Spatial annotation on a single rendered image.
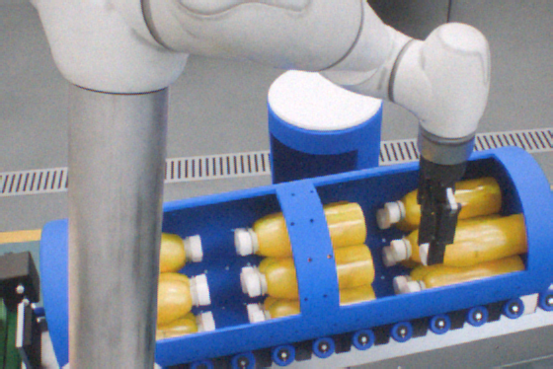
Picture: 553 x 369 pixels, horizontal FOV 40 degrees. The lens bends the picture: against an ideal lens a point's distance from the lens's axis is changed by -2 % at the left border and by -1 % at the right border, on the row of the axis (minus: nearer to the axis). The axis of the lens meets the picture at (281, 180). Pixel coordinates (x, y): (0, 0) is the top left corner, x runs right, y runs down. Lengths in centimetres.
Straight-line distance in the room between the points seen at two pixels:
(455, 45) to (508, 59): 299
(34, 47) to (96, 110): 363
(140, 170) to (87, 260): 12
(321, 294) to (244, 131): 227
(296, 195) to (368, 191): 24
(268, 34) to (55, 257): 76
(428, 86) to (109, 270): 54
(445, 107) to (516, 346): 63
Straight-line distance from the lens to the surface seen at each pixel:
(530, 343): 161
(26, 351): 144
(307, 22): 62
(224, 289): 151
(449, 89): 111
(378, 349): 148
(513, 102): 377
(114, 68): 71
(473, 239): 139
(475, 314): 150
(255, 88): 376
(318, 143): 181
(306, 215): 128
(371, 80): 115
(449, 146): 117
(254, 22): 59
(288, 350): 142
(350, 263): 132
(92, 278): 83
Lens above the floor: 211
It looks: 41 degrees down
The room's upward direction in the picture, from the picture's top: 2 degrees counter-clockwise
